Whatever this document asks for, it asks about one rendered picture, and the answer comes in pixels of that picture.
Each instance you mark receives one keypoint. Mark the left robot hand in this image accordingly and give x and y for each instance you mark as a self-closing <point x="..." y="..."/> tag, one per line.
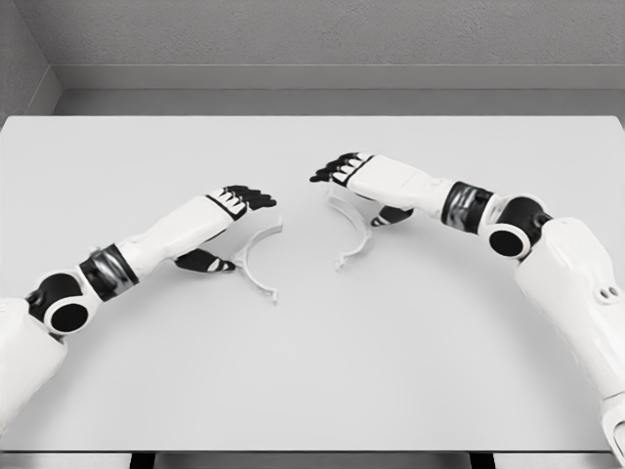
<point x="195" y="220"/>

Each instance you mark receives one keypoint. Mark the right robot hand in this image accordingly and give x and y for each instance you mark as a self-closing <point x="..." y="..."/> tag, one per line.
<point x="386" y="178"/>

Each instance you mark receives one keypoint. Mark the white pipe clamp half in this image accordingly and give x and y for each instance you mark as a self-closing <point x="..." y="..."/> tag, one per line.
<point x="359" y="229"/>
<point x="246" y="268"/>

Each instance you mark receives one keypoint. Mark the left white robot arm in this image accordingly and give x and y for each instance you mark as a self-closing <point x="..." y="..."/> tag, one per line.
<point x="78" y="303"/>

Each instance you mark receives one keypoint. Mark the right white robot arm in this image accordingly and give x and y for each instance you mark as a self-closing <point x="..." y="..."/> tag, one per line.
<point x="547" y="254"/>

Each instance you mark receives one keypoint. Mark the white table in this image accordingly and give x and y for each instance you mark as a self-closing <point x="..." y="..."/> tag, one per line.
<point x="312" y="342"/>

